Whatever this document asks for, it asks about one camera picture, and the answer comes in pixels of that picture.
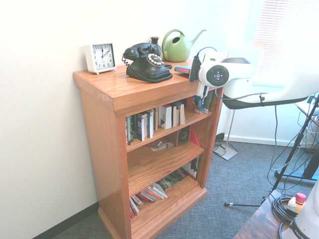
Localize wooden bookshelf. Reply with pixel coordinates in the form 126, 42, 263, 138
72, 58, 224, 239

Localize wooden box speaker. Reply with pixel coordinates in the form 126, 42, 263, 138
177, 124, 192, 147

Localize blue cover cream page book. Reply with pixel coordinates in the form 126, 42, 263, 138
176, 101, 188, 125

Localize dark book red white spine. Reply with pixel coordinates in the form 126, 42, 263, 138
125, 116, 133, 146

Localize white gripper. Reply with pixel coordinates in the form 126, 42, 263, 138
196, 83, 210, 112

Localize coiled black cable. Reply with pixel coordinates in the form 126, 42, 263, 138
271, 194, 300, 239

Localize black white cover book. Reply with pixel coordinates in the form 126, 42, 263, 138
182, 155, 200, 180

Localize teal book with red band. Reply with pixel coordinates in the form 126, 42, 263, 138
174, 65, 193, 80

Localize thin light spine books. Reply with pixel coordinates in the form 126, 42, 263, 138
152, 107, 160, 131

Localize thin grey hanging cable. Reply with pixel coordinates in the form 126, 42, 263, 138
267, 105, 304, 185

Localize metal stand with grey base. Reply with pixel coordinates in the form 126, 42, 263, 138
212, 109, 239, 161

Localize black arm cable sleeve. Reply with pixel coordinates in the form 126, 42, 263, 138
214, 87, 310, 111

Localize black vintage rotary telephone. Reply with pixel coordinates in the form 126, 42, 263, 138
121, 42, 173, 84

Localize green watering can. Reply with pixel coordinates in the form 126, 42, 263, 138
161, 28, 207, 62

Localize small dark vase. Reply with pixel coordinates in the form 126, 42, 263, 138
150, 36, 160, 54

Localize small cream page book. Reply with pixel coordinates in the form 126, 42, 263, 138
171, 104, 179, 126

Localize thick white page book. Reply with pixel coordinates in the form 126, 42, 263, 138
159, 105, 173, 130

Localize desk with black legs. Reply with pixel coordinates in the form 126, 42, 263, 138
274, 94, 319, 180

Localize white book with red print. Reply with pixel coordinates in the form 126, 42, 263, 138
147, 182, 168, 200

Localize white square alarm clock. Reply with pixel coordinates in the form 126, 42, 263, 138
84, 42, 117, 75

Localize black tripod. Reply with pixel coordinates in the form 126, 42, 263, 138
224, 93, 319, 208

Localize white window blinds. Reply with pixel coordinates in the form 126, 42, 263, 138
251, 0, 319, 83

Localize blue spine book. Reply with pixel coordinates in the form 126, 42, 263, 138
146, 113, 155, 139

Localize black camera cable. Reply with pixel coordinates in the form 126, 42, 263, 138
196, 46, 218, 59

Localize red folder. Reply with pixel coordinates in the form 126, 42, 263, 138
189, 127, 201, 148

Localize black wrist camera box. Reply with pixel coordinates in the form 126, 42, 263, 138
188, 55, 202, 83

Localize large dark green flat book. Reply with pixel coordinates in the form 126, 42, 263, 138
156, 167, 190, 191

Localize white and blue book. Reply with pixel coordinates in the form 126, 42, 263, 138
136, 116, 146, 142

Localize yellow red emergency stop button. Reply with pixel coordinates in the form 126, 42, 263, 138
287, 192, 308, 215

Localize small printed cards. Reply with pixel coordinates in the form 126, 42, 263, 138
149, 140, 174, 151

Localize Song of Achilles teal book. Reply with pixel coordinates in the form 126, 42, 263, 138
203, 90, 215, 115

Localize brown red paperback book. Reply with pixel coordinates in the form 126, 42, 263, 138
135, 190, 159, 203

